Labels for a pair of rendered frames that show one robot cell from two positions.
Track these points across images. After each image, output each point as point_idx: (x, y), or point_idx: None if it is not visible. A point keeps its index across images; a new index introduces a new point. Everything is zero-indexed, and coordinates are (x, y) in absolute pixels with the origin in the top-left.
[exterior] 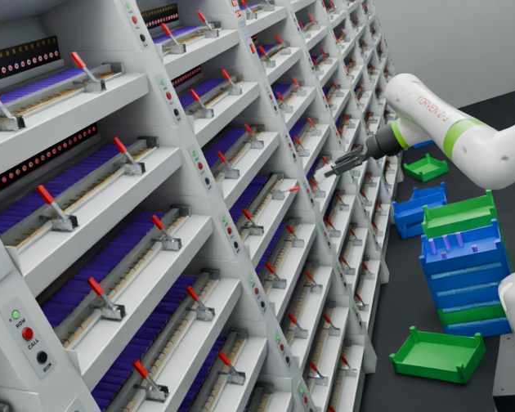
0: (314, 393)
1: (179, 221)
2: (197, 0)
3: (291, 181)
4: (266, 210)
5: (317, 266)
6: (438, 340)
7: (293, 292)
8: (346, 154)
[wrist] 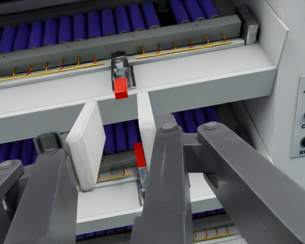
0: None
1: None
2: None
3: (253, 61)
4: (40, 85)
5: (240, 235)
6: None
7: (130, 229)
8: (224, 160)
